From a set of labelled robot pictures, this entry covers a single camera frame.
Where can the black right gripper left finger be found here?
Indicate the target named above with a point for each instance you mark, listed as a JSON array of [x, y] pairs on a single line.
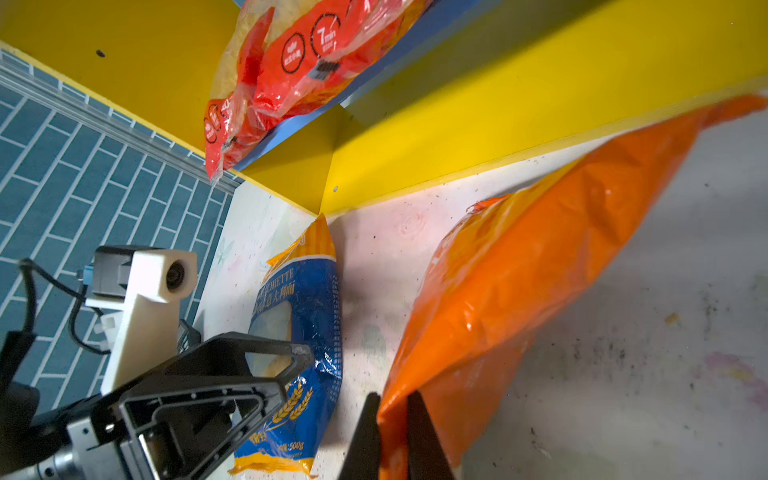
[[364, 453]]

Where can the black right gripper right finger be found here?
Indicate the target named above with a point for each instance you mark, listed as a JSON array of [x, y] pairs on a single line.
[[426, 458]]

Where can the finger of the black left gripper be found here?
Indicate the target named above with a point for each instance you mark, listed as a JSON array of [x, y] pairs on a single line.
[[200, 406]]

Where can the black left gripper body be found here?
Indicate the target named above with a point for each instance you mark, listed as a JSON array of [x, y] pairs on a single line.
[[89, 439]]

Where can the blue orecchiette pasta bag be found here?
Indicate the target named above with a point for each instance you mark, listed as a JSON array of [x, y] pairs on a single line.
[[298, 311]]

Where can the orange pasta bag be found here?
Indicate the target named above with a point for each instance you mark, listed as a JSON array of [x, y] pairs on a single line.
[[511, 265]]

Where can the red macaroni bag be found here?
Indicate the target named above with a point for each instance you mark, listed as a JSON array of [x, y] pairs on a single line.
[[289, 58], [231, 126]]

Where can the yellow shelf with coloured boards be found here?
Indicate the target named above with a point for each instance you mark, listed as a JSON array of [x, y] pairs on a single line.
[[513, 80]]

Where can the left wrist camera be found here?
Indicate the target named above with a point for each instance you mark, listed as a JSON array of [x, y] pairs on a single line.
[[141, 289]]

